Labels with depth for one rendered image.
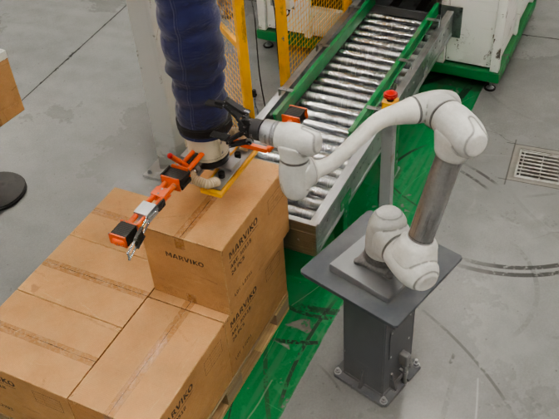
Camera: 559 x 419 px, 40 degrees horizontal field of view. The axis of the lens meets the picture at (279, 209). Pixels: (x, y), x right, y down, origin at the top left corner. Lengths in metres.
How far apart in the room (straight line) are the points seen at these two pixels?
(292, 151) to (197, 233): 0.80
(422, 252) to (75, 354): 1.53
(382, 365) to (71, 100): 3.41
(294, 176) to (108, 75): 3.78
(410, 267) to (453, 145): 0.55
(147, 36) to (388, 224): 2.05
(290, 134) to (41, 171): 3.06
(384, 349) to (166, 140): 2.15
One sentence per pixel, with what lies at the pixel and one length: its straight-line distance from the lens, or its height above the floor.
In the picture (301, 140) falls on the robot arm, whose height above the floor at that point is 1.61.
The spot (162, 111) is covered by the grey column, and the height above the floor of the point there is 0.49.
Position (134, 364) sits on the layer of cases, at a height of 0.54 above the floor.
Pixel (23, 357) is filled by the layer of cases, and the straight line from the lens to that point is 3.52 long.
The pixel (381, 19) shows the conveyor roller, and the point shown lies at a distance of 5.57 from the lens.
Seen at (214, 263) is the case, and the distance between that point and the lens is 3.22.
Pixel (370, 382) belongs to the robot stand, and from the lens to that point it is 3.78.
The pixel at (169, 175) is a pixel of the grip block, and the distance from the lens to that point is 3.06.
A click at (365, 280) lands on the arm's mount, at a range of 3.21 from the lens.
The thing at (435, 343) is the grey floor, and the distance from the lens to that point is 4.03.
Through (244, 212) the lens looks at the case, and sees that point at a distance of 3.30.
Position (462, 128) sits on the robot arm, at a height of 1.58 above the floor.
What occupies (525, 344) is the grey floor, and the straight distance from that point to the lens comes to 4.10.
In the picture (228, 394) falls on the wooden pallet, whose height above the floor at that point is 0.10.
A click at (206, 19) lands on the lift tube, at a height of 1.83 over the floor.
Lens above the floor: 3.13
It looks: 41 degrees down
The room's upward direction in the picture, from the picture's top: 4 degrees counter-clockwise
